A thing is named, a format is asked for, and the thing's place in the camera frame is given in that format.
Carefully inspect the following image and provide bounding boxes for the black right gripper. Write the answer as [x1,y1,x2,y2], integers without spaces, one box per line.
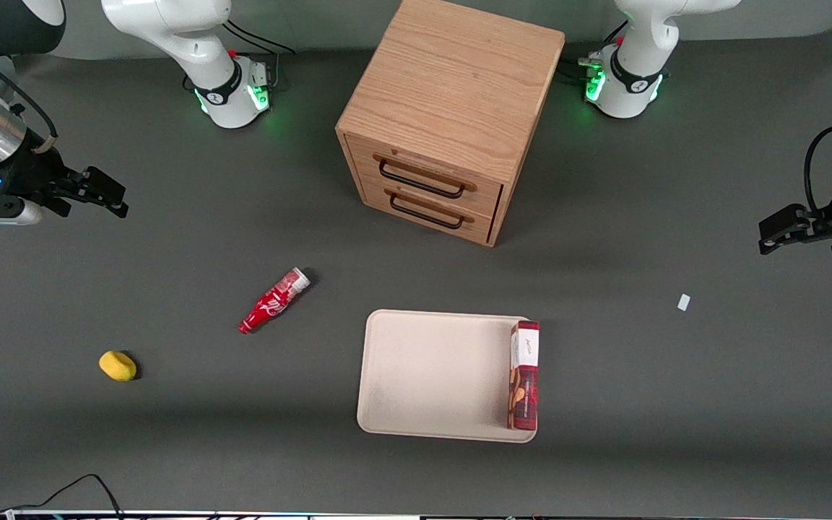
[0,147,130,221]

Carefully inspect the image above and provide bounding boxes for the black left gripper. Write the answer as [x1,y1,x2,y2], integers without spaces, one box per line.
[758,189,832,256]

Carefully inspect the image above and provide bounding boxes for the red coke bottle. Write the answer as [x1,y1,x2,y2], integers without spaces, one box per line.
[238,266,311,335]

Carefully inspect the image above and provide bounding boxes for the beige plastic tray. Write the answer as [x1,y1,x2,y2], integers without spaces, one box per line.
[356,309,538,443]

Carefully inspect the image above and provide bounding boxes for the yellow lemon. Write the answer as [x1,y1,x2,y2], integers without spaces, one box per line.
[98,350,138,382]

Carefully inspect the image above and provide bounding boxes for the red snack box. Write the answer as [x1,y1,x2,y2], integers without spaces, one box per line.
[507,321,540,432]

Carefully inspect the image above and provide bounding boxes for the wooden drawer cabinet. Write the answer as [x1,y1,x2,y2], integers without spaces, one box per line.
[335,0,566,248]

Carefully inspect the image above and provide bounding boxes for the black right base cables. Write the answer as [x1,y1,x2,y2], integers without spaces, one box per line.
[222,18,296,57]

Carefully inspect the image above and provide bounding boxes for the black base cables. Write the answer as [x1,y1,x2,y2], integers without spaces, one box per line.
[222,18,296,57]
[559,20,631,85]

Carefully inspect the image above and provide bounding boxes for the black left base cables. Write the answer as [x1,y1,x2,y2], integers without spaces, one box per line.
[559,20,631,85]

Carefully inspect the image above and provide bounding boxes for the thin black floor cable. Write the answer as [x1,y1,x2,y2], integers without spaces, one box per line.
[0,473,125,520]

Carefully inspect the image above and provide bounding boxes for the wooden drawer with long handle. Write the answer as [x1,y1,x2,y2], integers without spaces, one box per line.
[346,135,504,217]

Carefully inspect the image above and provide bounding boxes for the wooden drawer with short handle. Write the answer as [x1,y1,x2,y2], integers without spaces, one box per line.
[360,175,497,245]

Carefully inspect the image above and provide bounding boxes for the long black drawer handle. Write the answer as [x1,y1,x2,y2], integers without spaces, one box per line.
[378,158,467,199]

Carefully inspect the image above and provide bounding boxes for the short black drawer handle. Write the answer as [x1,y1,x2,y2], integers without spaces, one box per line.
[389,191,467,230]

